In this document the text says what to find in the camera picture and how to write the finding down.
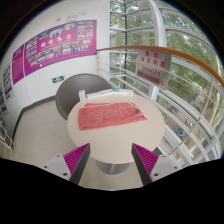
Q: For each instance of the white box with blue end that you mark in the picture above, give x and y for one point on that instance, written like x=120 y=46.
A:
x=122 y=91

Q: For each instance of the white photo notice board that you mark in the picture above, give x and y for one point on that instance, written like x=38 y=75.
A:
x=7 y=83

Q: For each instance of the green exit sign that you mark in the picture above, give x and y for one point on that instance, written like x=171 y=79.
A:
x=58 y=79

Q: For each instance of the narrow magenta text poster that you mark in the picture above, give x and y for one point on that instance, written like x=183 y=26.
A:
x=18 y=65

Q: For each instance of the white stair railing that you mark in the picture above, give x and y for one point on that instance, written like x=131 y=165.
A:
x=6 y=135

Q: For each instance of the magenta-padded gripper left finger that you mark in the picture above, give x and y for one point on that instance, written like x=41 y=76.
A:
x=77 y=159

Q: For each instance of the grey table pedestal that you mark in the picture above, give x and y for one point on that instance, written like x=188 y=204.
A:
x=113 y=167

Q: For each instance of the pink towel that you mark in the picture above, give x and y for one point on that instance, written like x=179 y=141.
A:
x=106 y=116

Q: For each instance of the large magenta photo poster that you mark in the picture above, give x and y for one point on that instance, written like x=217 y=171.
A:
x=60 y=48

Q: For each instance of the white sign with red lettering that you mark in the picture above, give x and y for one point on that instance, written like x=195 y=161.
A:
x=152 y=68

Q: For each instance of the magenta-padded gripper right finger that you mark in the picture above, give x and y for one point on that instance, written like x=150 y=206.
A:
x=145 y=160

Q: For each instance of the small white box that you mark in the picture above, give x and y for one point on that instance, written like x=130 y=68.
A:
x=82 y=95

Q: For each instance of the grey round-backed chair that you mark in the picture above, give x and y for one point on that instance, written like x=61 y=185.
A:
x=71 y=93

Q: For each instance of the white railing with orange handrail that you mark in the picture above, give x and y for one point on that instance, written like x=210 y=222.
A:
x=186 y=96

